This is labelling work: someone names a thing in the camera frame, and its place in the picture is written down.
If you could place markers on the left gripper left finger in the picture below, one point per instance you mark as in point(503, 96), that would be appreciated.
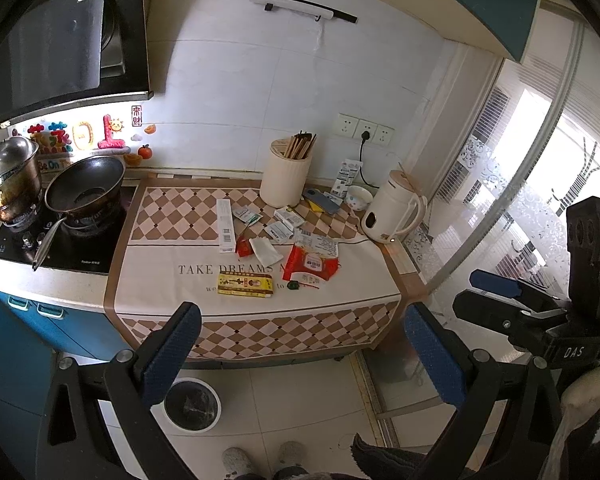
point(74, 443)

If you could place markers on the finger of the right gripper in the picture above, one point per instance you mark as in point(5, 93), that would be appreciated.
point(495, 283)
point(485, 312)

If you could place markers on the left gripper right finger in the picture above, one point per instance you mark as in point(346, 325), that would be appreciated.
point(472, 381)

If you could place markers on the yellow brown snack box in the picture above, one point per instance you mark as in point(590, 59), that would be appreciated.
point(245, 285)

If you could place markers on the white green medicine sachet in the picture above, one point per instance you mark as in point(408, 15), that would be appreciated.
point(246, 215)

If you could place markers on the long white carton box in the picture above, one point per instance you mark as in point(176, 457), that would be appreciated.
point(225, 225)

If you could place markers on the white round trash bin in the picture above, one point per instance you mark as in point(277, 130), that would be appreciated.
point(192, 405)

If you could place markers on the white electric kettle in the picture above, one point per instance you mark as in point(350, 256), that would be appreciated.
point(395, 211)

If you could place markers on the blue lower cabinet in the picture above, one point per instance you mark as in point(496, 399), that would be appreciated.
point(32, 338)

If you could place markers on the small white ceramic bowl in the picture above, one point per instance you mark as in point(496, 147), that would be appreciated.
point(358, 198)

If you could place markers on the printed white receipt wrapper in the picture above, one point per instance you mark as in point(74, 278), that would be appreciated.
point(319, 244)

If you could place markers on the grey left slipper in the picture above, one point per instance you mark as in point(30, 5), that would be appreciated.
point(237, 463)

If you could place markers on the grey slipper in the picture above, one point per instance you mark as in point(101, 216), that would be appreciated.
point(290, 458)
point(237, 463)

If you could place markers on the blue grey smartphone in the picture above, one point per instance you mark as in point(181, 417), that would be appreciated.
point(320, 200)

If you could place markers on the white milk carton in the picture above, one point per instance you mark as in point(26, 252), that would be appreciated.
point(347, 173)

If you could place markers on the red snack wrapper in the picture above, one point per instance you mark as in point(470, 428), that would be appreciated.
point(309, 261)

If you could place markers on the black gas stove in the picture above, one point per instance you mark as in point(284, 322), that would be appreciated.
point(89, 249)

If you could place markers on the white sachet packet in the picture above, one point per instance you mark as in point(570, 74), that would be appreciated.
point(290, 219)

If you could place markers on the checkered counter mat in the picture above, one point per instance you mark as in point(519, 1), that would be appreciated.
point(168, 253)

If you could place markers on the grey right slipper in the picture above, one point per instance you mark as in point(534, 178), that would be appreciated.
point(290, 458)

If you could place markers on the white paper napkin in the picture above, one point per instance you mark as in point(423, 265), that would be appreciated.
point(264, 250)

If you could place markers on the cream chopstick holder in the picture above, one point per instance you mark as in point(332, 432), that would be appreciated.
point(283, 178)

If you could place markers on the small red sachet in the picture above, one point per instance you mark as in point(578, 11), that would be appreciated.
point(243, 247)

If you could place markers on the black wok pan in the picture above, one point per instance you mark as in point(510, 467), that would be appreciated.
point(86, 196)

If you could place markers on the steel stock pot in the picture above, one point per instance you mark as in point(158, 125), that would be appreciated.
point(20, 179)

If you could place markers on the black range hood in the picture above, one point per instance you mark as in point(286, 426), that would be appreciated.
point(63, 54)

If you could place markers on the white wall socket strip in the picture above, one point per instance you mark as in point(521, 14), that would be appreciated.
point(353, 128)

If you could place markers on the orange fruit wall decoration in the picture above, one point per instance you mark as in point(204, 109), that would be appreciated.
point(145, 152)

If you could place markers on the pink letter wall decoration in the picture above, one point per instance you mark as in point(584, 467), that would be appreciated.
point(112, 127)

